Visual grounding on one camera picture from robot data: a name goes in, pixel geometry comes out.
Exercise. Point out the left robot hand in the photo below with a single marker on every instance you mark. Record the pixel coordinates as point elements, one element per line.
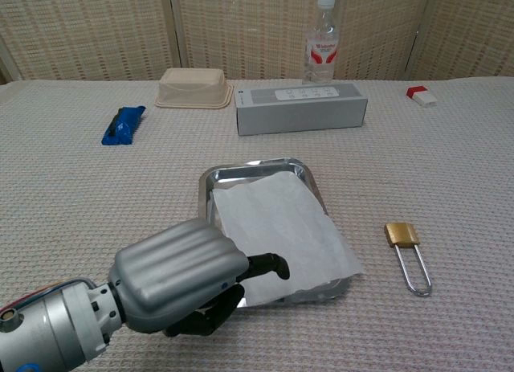
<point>172,267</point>

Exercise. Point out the white paper napkin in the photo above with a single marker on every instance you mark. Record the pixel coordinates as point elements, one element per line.
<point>289,227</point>

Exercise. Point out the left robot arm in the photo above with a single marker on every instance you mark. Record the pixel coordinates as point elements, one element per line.
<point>52,332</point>

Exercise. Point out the silver metal tray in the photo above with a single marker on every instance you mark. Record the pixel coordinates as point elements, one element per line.
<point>249,173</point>

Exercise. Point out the grey rectangular speaker box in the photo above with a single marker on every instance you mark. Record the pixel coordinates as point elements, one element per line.
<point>301,117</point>

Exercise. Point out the blue snack packet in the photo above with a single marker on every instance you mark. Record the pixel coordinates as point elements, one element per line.
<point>120,129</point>

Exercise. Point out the beige plastic food container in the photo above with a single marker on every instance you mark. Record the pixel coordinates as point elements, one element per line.
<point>192,87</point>

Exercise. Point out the brass long-shackle padlock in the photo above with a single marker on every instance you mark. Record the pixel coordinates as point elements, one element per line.
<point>401,233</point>

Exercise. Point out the beige woven folding screen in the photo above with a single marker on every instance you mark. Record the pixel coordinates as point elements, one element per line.
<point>241,34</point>

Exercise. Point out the cream woven tablecloth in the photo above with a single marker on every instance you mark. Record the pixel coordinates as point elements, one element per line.
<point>401,167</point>

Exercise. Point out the clear plastic water bottle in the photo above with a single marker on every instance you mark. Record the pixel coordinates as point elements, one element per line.
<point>320,54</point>

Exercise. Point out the small red white box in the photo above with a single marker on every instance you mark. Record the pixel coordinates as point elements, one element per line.
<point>423,99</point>

